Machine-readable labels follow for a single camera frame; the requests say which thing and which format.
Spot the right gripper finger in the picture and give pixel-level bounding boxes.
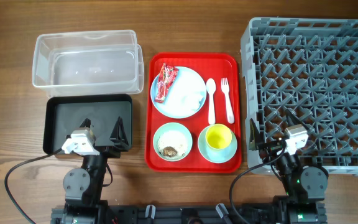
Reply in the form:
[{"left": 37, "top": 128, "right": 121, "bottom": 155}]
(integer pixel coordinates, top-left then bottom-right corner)
[
  {"left": 285, "top": 109, "right": 309, "bottom": 131},
  {"left": 249, "top": 119, "right": 262, "bottom": 151}
]

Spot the grey dishwasher rack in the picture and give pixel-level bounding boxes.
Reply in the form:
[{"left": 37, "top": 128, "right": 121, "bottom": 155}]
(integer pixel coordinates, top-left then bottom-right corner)
[{"left": 241, "top": 17, "right": 358, "bottom": 175}]

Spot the red snack wrapper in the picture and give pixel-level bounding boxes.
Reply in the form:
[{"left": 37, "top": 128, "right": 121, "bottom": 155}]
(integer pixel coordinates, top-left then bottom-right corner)
[{"left": 155, "top": 63, "right": 178, "bottom": 103}]

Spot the black plastic tray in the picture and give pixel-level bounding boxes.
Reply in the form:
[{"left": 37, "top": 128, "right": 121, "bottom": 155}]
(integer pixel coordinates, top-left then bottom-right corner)
[{"left": 43, "top": 94, "right": 132, "bottom": 154}]

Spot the white plastic fork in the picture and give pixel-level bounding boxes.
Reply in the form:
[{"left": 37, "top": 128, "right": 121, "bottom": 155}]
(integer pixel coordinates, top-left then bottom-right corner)
[{"left": 221, "top": 78, "right": 234, "bottom": 124}]

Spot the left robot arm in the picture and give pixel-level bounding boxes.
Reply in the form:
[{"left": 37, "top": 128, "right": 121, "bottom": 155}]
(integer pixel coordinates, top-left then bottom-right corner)
[{"left": 56, "top": 117, "right": 129, "bottom": 224}]

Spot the brown food scrap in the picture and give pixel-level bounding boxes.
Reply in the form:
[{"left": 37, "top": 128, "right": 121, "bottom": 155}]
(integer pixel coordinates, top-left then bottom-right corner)
[{"left": 162, "top": 146, "right": 178, "bottom": 157}]

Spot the white plastic spoon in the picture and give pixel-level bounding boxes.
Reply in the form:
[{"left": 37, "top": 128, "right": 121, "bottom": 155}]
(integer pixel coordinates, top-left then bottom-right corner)
[{"left": 206, "top": 78, "right": 216, "bottom": 125}]

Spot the clear plastic waste bin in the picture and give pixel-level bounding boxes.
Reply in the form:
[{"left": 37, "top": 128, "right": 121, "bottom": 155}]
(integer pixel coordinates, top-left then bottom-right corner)
[{"left": 32, "top": 30, "right": 145, "bottom": 97}]

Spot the white rice pile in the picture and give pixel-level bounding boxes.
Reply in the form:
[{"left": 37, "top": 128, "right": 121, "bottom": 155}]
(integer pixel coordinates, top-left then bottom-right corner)
[{"left": 157, "top": 131, "right": 188, "bottom": 159}]

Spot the light blue bowl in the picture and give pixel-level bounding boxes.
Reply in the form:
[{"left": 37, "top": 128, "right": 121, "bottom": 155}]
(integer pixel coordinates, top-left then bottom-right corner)
[{"left": 198, "top": 125, "right": 237, "bottom": 164}]

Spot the white napkin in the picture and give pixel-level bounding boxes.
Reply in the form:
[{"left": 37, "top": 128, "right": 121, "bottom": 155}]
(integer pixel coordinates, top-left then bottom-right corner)
[{"left": 180, "top": 92, "right": 204, "bottom": 111}]

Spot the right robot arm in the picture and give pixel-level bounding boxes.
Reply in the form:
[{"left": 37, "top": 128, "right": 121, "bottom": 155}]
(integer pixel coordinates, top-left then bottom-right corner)
[{"left": 244, "top": 110, "right": 328, "bottom": 223}]

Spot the yellow plastic cup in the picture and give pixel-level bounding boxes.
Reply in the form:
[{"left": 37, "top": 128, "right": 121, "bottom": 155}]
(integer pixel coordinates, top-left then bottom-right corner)
[{"left": 205, "top": 124, "right": 232, "bottom": 150}]

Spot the red serving tray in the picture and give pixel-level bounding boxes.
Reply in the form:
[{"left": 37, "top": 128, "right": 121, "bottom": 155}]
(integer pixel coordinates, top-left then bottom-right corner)
[{"left": 145, "top": 52, "right": 242, "bottom": 173}]

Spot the green bowl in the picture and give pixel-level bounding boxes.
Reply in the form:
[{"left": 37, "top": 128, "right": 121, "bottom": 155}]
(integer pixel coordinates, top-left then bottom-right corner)
[{"left": 152, "top": 123, "right": 193, "bottom": 162}]

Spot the left black camera cable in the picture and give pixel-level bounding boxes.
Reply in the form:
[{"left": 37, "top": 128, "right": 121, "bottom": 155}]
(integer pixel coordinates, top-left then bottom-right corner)
[{"left": 4, "top": 147, "right": 71, "bottom": 224}]

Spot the light blue plate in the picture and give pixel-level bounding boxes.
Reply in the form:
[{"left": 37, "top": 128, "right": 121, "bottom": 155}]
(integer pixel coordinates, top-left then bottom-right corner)
[{"left": 150, "top": 67, "right": 207, "bottom": 119}]

